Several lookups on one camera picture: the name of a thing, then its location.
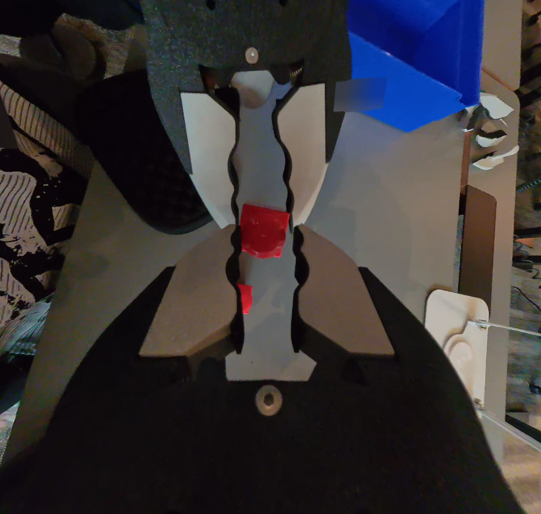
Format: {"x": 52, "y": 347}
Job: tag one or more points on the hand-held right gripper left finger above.
{"x": 194, "y": 302}

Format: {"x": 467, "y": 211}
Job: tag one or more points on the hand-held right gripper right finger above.
{"x": 342, "y": 307}

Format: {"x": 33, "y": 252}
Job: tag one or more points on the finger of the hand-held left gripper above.
{"x": 207, "y": 142}
{"x": 306, "y": 142}

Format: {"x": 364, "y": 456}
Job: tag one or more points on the white tabletop display stand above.
{"x": 456, "y": 324}

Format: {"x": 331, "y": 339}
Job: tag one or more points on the blue plastic bin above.
{"x": 414, "y": 100}

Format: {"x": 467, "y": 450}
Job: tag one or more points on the white plastic object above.
{"x": 492, "y": 161}
{"x": 496, "y": 106}

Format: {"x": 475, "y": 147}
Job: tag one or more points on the black-and-white patterned garment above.
{"x": 29, "y": 210}

